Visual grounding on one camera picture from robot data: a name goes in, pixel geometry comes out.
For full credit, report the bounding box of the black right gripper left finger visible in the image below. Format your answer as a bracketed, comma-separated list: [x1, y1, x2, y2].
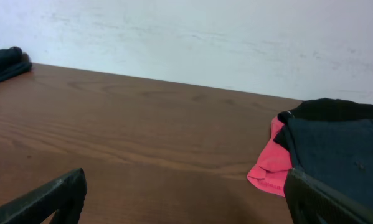
[0, 168, 87, 224]

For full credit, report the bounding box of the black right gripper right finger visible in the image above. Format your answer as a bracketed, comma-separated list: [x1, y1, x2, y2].
[284, 169, 373, 224]

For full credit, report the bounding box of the navy blue garment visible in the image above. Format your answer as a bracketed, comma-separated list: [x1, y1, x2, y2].
[0, 47, 32, 83]
[274, 118, 373, 210]

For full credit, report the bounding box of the pink red garment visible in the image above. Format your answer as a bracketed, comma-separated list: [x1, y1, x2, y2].
[247, 117, 292, 197]

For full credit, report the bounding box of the black garment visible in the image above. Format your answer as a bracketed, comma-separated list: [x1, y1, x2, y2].
[277, 98, 373, 124]

